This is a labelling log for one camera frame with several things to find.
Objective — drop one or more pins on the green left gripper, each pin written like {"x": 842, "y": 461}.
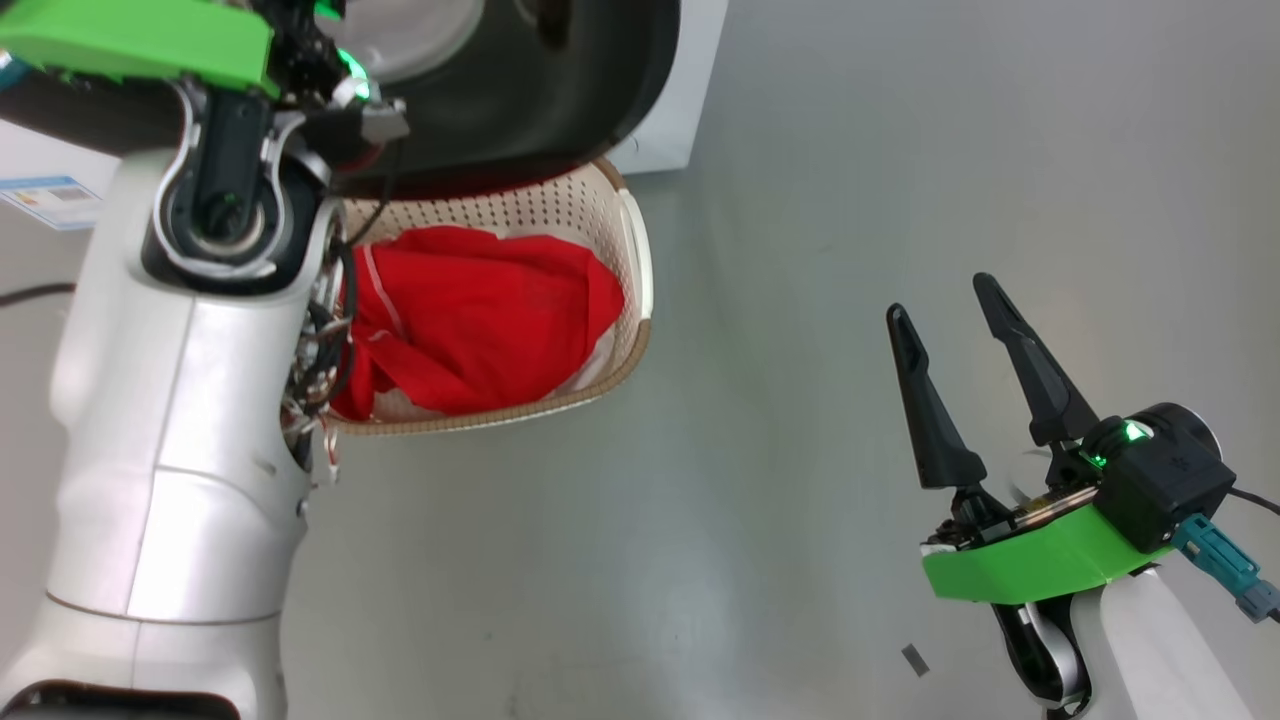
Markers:
{"x": 130, "y": 35}

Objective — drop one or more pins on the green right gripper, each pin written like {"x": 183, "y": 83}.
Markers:
{"x": 1040, "y": 560}

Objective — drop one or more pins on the dark grey washing machine door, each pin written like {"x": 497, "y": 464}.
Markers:
{"x": 560, "y": 90}

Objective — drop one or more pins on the red and white clothes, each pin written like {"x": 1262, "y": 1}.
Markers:
{"x": 480, "y": 320}

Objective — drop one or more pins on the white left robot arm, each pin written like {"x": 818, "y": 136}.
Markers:
{"x": 170, "y": 400}

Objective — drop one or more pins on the cream perforated laundry basket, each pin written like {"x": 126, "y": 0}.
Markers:
{"x": 620, "y": 240}

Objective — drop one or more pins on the white front-load washing machine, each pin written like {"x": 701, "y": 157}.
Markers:
{"x": 670, "y": 100}

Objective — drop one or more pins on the blue label sticker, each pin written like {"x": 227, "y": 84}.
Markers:
{"x": 50, "y": 200}

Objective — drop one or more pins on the small grey floor scrap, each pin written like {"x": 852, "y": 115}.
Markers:
{"x": 915, "y": 660}

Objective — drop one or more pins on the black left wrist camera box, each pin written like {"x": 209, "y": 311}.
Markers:
{"x": 300, "y": 55}

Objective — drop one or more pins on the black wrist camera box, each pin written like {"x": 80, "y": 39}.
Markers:
{"x": 1160, "y": 480}
{"x": 300, "y": 55}

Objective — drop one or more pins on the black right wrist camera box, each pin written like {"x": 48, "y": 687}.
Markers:
{"x": 1160, "y": 480}

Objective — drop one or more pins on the teal right camera connector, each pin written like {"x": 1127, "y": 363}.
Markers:
{"x": 1225, "y": 565}

